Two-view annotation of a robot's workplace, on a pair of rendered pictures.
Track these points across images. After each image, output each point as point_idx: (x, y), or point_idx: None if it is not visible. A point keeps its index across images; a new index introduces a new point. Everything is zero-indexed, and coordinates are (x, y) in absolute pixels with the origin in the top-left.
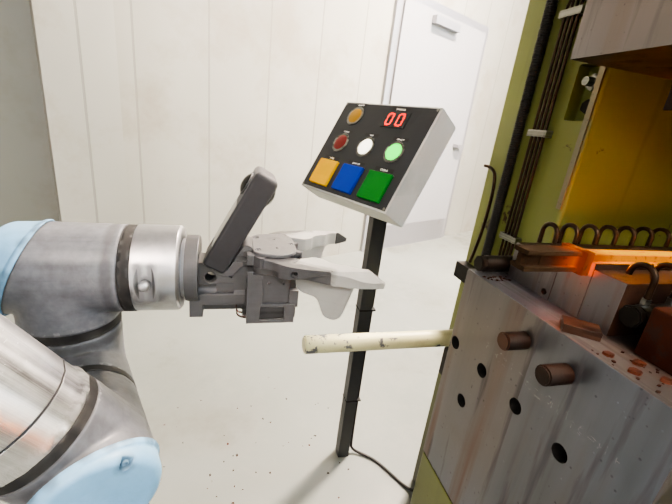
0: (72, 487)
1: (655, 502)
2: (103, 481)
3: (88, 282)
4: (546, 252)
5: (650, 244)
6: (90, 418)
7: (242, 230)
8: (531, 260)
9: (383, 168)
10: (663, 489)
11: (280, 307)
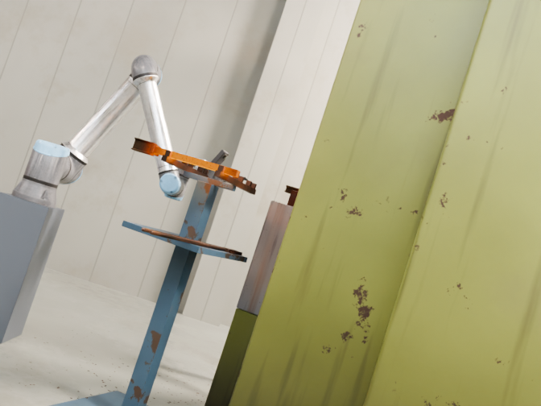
0: (168, 175)
1: (263, 225)
2: (171, 177)
3: None
4: (291, 187)
5: None
6: (175, 171)
7: (215, 160)
8: (289, 190)
9: None
10: (265, 220)
11: (216, 180)
